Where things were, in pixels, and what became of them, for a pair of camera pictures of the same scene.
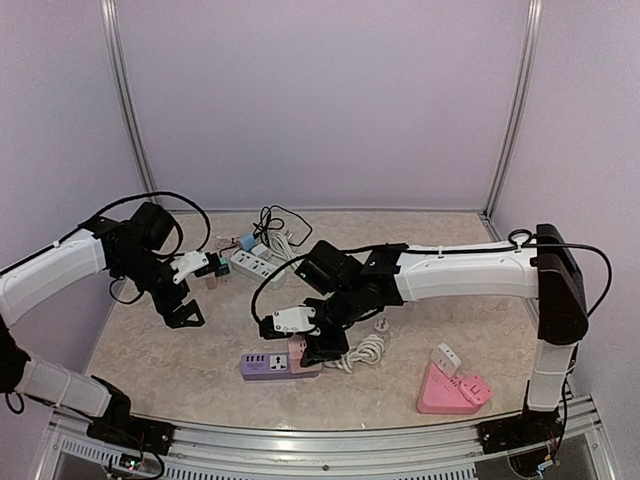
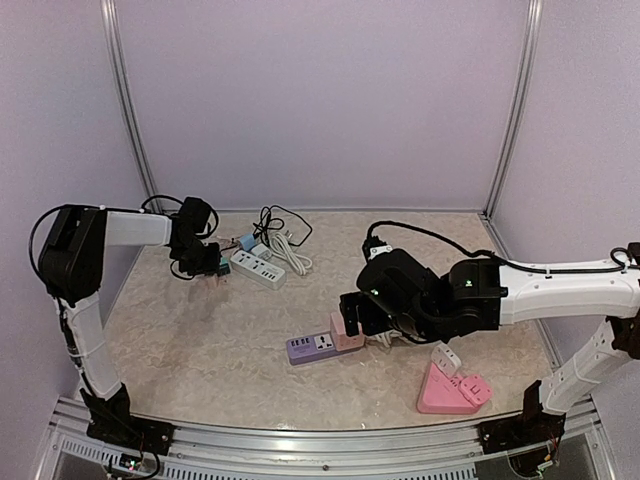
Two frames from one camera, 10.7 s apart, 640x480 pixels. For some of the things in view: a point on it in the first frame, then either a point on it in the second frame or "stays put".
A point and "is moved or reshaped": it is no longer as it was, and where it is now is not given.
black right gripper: x=320 y=350 → x=348 y=303
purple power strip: x=271 y=366 is moved or reshaped
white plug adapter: x=446 y=359 stays put
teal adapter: x=223 y=268 stays put
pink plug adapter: x=476 y=389 stays put
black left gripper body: x=162 y=301 → x=198 y=260
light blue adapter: x=247 y=242 stays put
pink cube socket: x=296 y=347 is moved or reshaped
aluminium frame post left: x=123 y=78 stays put
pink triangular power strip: x=440 y=394 stays put
